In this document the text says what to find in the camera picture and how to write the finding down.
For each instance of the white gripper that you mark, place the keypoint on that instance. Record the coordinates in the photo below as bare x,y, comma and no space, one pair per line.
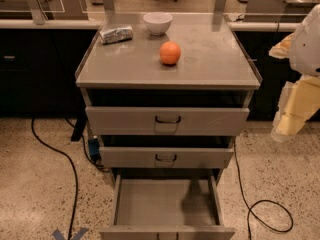
308,49

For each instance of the orange fruit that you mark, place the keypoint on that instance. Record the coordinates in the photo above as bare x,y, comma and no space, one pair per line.
170,53

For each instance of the grey metal drawer cabinet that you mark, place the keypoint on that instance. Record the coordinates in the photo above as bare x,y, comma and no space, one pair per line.
212,72

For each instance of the top grey drawer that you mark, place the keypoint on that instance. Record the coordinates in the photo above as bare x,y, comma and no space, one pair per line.
166,121

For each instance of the middle grey drawer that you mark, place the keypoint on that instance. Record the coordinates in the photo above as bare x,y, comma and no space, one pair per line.
140,157

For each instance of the bottom grey open drawer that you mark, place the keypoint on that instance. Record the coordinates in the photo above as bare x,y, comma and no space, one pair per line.
166,208

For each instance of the white ceramic bowl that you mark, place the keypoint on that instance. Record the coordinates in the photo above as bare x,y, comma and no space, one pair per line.
157,23

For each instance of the silver foil snack bag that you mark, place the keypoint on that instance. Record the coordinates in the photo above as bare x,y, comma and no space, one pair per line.
115,35

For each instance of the blue power adapter box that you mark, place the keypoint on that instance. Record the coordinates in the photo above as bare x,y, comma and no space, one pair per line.
93,147

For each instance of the long white counter rail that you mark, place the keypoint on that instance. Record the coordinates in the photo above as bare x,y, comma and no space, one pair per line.
85,24

